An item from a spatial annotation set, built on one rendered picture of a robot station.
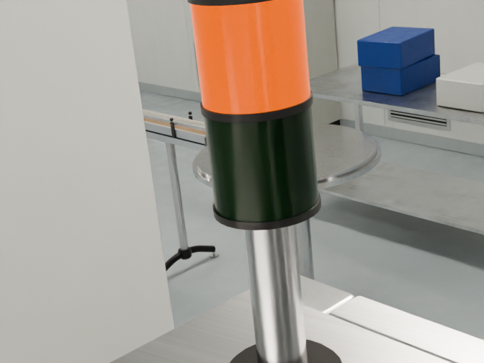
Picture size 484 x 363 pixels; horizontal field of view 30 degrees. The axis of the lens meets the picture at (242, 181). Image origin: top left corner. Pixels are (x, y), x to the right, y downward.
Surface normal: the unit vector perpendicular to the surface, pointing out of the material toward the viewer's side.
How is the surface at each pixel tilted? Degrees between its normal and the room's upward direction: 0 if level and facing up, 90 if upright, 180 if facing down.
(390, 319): 0
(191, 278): 0
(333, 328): 0
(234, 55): 90
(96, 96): 90
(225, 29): 90
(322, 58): 90
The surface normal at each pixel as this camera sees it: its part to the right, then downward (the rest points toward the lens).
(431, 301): -0.11, -0.93
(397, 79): -0.72, 0.31
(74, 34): 0.68, 0.18
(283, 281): 0.35, 0.29
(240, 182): -0.41, 0.36
